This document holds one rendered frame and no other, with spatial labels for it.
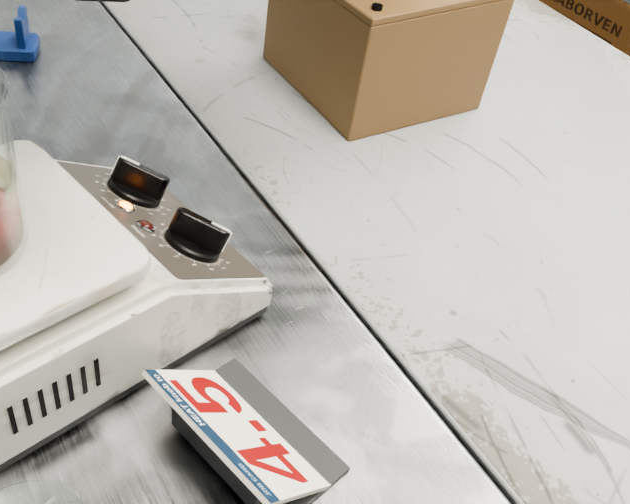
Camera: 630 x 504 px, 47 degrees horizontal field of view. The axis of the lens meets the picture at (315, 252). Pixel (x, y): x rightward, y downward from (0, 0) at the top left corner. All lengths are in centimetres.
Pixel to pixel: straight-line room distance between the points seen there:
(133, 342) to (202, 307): 4
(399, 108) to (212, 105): 15
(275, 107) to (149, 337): 30
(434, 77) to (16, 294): 39
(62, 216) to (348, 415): 18
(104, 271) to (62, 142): 24
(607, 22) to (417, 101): 191
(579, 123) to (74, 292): 50
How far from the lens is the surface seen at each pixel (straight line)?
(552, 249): 55
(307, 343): 43
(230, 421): 36
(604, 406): 46
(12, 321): 32
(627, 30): 247
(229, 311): 40
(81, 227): 36
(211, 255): 40
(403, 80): 59
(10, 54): 67
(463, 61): 63
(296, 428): 39
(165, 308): 36
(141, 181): 44
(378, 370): 43
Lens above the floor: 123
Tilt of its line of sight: 43 degrees down
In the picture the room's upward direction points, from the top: 11 degrees clockwise
